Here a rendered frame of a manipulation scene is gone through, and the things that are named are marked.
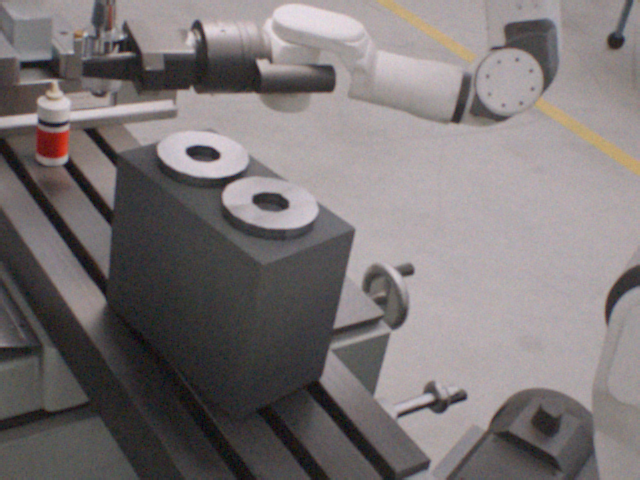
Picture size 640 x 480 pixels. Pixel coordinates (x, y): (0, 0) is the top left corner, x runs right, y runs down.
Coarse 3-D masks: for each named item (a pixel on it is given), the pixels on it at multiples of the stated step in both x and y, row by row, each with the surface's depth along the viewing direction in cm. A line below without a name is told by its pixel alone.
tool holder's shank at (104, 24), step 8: (96, 0) 115; (104, 0) 114; (112, 0) 115; (96, 8) 115; (104, 8) 115; (112, 8) 115; (96, 16) 115; (104, 16) 115; (112, 16) 116; (96, 24) 116; (104, 24) 116; (112, 24) 116; (96, 32) 117; (104, 32) 117; (112, 32) 117
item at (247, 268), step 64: (128, 192) 103; (192, 192) 99; (256, 192) 98; (128, 256) 106; (192, 256) 98; (256, 256) 92; (320, 256) 96; (128, 320) 110; (192, 320) 101; (256, 320) 94; (320, 320) 102; (256, 384) 100
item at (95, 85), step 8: (88, 48) 117; (96, 48) 116; (104, 48) 116; (112, 48) 117; (120, 48) 118; (88, 56) 117; (96, 56) 117; (80, 64) 119; (80, 72) 119; (80, 80) 120; (88, 80) 119; (96, 80) 118; (104, 80) 119; (112, 80) 119; (88, 88) 119; (96, 88) 119; (104, 88) 119; (112, 88) 120
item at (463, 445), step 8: (472, 424) 190; (472, 432) 188; (480, 432) 188; (464, 440) 186; (472, 440) 186; (456, 448) 184; (464, 448) 184; (448, 456) 182; (456, 456) 182; (440, 464) 180; (448, 464) 180; (456, 464) 180; (432, 472) 178; (440, 472) 178; (448, 472) 178
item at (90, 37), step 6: (90, 24) 118; (84, 30) 117; (90, 30) 117; (114, 30) 118; (120, 30) 119; (84, 36) 117; (90, 36) 116; (96, 36) 116; (102, 36) 116; (108, 36) 117; (114, 36) 117; (120, 36) 117; (90, 42) 116; (96, 42) 116; (102, 42) 116; (108, 42) 116; (114, 42) 117; (120, 42) 117
